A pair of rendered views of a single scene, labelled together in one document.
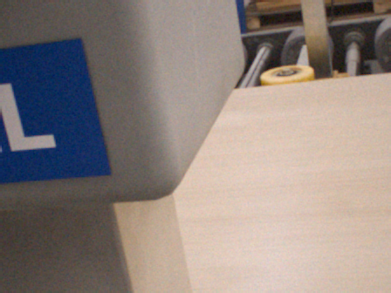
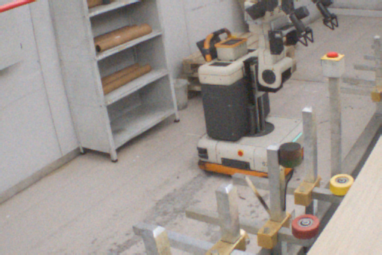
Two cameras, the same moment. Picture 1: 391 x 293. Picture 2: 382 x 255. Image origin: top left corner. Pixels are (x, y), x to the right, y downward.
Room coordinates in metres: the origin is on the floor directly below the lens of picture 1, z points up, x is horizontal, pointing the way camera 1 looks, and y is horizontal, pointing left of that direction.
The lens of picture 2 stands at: (0.26, -1.60, 1.67)
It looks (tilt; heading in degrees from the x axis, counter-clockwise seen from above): 22 degrees down; 113
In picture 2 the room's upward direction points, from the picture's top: 9 degrees counter-clockwise
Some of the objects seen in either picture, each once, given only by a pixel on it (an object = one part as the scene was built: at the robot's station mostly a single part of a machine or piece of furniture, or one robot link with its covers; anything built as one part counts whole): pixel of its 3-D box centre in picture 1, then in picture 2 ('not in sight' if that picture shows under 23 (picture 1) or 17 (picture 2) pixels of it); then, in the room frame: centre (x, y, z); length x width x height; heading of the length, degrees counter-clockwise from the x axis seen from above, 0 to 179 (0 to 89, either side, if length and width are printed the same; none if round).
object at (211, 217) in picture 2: not in sight; (246, 226); (-0.09, -0.48, 0.84); 0.43 x 0.03 x 0.04; 164
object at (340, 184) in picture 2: not in sight; (341, 194); (0.19, -0.30, 0.85); 0.08 x 0.08 x 0.11
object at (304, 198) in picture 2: not in sight; (308, 189); (0.07, -0.24, 0.84); 0.14 x 0.06 x 0.05; 74
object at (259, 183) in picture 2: not in sight; (289, 189); (0.00, -0.24, 0.84); 0.43 x 0.03 x 0.04; 164
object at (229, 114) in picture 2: not in sight; (239, 87); (-0.66, 1.50, 0.59); 0.55 x 0.34 x 0.83; 74
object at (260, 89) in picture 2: not in sight; (274, 74); (-0.39, 1.49, 0.68); 0.28 x 0.27 x 0.25; 74
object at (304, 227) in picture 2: not in sight; (305, 236); (0.10, -0.53, 0.85); 0.08 x 0.08 x 0.11
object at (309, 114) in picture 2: not in sight; (310, 174); (0.07, -0.22, 0.89); 0.04 x 0.04 x 0.48; 74
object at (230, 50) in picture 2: not in sight; (232, 48); (-0.68, 1.51, 0.87); 0.23 x 0.15 x 0.11; 74
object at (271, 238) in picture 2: not in sight; (276, 228); (0.00, -0.49, 0.85); 0.14 x 0.06 x 0.05; 74
